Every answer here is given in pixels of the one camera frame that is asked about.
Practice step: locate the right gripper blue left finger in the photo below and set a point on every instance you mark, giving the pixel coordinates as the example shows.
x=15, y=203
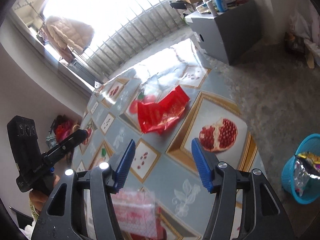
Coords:
x=121, y=163

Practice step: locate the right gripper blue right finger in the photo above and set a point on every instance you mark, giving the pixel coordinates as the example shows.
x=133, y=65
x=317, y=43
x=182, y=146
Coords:
x=203, y=163

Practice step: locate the red plastic wrapper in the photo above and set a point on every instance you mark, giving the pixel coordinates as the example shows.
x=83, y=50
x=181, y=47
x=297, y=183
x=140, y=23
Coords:
x=160, y=116

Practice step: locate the blue plastic trash basket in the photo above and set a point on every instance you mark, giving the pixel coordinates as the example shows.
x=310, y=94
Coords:
x=309, y=144

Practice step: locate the person left hand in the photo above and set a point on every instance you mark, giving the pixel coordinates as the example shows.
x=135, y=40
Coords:
x=38, y=200

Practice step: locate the pink tissue pack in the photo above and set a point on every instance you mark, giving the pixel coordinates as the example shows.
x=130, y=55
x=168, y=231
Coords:
x=137, y=213

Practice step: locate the fruit pattern tablecloth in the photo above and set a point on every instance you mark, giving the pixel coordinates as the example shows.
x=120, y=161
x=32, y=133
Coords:
x=163, y=164

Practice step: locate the grey cabinet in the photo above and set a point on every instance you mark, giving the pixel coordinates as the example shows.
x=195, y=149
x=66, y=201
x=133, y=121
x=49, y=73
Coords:
x=228, y=35

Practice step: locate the beige hanging jacket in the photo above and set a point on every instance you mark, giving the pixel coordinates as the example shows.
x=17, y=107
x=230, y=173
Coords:
x=70, y=33

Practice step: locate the balcony railing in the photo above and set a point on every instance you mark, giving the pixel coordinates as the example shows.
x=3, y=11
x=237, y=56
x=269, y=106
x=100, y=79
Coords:
x=147, y=22

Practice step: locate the white plastic bag in corner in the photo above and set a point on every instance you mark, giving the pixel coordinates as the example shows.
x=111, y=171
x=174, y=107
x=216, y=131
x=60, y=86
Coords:
x=305, y=29

